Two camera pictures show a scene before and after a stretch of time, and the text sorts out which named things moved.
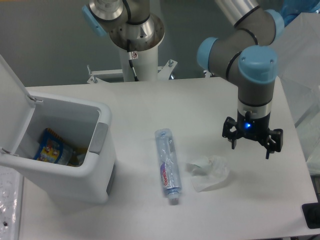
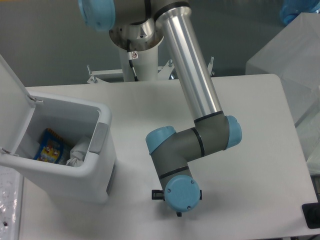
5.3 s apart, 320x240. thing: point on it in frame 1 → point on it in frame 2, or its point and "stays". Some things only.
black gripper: (256, 127) → (160, 194)
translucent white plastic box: (298, 41) stays
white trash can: (88, 126) stays
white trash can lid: (16, 108) stays
